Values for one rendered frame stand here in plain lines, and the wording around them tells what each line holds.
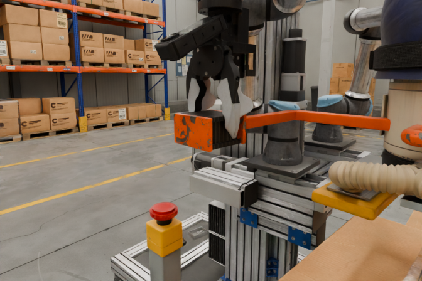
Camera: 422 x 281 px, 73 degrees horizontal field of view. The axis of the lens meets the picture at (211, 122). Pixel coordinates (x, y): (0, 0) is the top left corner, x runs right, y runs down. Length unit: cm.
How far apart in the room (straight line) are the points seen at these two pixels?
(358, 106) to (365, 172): 115
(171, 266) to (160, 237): 10
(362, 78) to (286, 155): 65
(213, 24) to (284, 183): 78
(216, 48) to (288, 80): 93
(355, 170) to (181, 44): 31
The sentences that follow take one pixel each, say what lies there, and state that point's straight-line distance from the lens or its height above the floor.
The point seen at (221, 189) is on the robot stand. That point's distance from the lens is 114.
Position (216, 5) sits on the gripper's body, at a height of 147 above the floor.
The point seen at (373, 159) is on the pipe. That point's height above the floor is 120.
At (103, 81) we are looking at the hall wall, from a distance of 956.
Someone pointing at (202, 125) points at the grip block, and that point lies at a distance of 42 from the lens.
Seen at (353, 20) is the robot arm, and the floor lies 160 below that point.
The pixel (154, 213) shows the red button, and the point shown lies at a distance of 74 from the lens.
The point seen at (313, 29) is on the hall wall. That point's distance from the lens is 1168.
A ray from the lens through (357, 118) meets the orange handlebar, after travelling 60.
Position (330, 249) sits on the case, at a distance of 81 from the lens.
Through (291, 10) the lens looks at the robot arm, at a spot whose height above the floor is 155.
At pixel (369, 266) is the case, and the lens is 79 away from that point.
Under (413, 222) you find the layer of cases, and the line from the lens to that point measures 207.
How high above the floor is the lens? 136
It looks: 9 degrees down
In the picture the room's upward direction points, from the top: straight up
